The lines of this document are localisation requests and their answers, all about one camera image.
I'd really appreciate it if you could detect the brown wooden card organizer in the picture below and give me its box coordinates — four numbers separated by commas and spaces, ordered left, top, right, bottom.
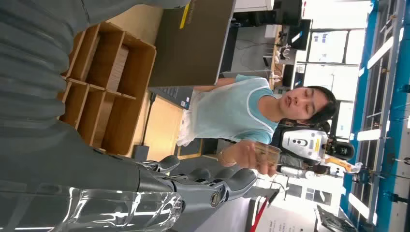
58, 21, 157, 156

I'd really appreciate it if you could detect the small black USB box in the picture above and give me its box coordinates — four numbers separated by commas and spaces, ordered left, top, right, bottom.
132, 145, 150, 162

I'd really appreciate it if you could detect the person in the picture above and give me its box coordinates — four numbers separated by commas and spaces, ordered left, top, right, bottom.
176, 74, 338, 177

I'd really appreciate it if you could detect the thin wrist bracelet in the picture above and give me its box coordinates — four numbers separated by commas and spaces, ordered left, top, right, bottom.
218, 149, 238, 168

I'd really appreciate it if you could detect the black monitor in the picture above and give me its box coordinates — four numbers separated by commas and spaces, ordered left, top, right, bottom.
286, 19, 312, 51

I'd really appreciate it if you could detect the grey laptop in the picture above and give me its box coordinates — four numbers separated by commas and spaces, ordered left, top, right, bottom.
148, 0, 237, 111

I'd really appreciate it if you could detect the blue metal frame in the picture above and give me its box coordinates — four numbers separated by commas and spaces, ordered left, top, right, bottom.
339, 0, 410, 232

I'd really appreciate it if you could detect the thin black USB cable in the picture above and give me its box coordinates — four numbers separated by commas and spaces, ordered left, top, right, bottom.
141, 93, 158, 146

